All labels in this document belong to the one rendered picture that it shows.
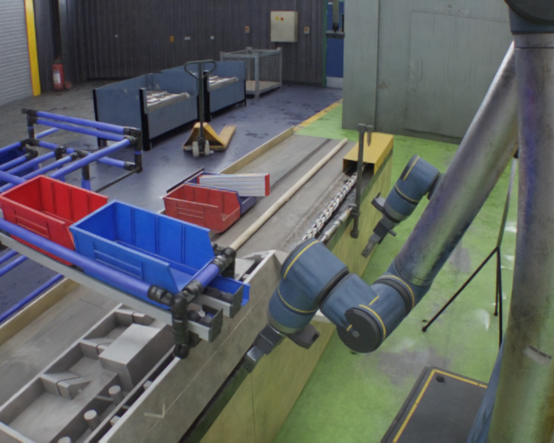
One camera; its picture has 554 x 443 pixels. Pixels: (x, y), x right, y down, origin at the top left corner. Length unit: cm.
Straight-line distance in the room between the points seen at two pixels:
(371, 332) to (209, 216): 145
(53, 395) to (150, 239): 51
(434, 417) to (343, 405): 62
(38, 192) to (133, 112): 497
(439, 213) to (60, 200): 98
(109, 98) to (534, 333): 623
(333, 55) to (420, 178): 929
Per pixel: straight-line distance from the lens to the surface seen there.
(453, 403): 202
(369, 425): 233
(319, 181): 290
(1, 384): 164
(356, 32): 693
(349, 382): 252
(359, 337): 94
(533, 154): 61
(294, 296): 99
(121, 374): 125
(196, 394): 125
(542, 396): 77
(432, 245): 96
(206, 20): 1214
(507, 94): 84
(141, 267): 98
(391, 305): 96
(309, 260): 96
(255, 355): 114
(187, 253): 110
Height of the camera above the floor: 178
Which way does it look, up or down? 26 degrees down
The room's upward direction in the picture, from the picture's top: straight up
